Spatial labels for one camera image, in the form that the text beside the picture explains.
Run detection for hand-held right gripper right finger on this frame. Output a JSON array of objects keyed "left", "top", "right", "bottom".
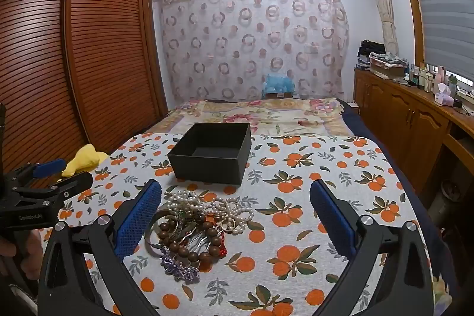
[{"left": 309, "top": 178, "right": 435, "bottom": 316}]

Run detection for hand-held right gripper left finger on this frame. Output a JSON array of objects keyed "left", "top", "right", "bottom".
[{"left": 37, "top": 178, "right": 164, "bottom": 316}]

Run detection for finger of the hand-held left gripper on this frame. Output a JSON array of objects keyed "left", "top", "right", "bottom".
[
  {"left": 11, "top": 158, "right": 68, "bottom": 180},
  {"left": 13, "top": 171, "right": 94, "bottom": 206}
]

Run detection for metal hair comb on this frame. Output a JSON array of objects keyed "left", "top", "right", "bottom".
[{"left": 181, "top": 219, "right": 212, "bottom": 265}]

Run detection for brown wooden bead bracelet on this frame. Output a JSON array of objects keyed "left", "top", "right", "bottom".
[{"left": 158, "top": 212, "right": 225, "bottom": 263}]

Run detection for purple rhinestone hair clip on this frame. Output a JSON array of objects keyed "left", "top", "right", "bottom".
[{"left": 160, "top": 251, "right": 201, "bottom": 282}]

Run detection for black cardboard box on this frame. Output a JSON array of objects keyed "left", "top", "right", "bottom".
[{"left": 167, "top": 122, "right": 253, "bottom": 186}]

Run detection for white pearl necklace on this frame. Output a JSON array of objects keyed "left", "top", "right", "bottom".
[{"left": 164, "top": 189, "right": 254, "bottom": 236}]

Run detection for person's left hand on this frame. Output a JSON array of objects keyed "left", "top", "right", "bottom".
[{"left": 0, "top": 229, "right": 42, "bottom": 280}]

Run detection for yellow cloth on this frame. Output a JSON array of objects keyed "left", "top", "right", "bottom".
[{"left": 61, "top": 143, "right": 110, "bottom": 178}]

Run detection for orange fruit print tablecloth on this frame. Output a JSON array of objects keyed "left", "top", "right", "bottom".
[{"left": 37, "top": 133, "right": 435, "bottom": 316}]

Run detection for floral bed blanket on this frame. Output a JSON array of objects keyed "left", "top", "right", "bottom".
[{"left": 142, "top": 97, "right": 355, "bottom": 139}]

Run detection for brown slatted wooden wardrobe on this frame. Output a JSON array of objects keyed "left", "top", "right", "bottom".
[{"left": 0, "top": 0, "right": 169, "bottom": 191}]

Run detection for long wooden cabinet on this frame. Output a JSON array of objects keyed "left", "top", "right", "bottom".
[{"left": 353, "top": 67, "right": 474, "bottom": 214}]

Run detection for blue plastic bag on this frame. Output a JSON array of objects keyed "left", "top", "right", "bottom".
[{"left": 261, "top": 73, "right": 297, "bottom": 97}]

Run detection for group of cosmetic bottles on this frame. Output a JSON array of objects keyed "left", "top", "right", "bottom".
[{"left": 405, "top": 62, "right": 436, "bottom": 93}]

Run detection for pile of folded clothes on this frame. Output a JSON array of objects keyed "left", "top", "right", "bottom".
[{"left": 357, "top": 39, "right": 409, "bottom": 80}]

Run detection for circle pattern sheer curtain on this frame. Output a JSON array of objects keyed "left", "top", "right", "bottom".
[{"left": 153, "top": 0, "right": 351, "bottom": 104}]

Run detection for grey window blind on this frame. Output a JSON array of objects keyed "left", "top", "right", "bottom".
[{"left": 398, "top": 0, "right": 474, "bottom": 82}]

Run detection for wooden window frame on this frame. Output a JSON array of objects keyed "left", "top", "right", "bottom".
[{"left": 390, "top": 0, "right": 427, "bottom": 69}]

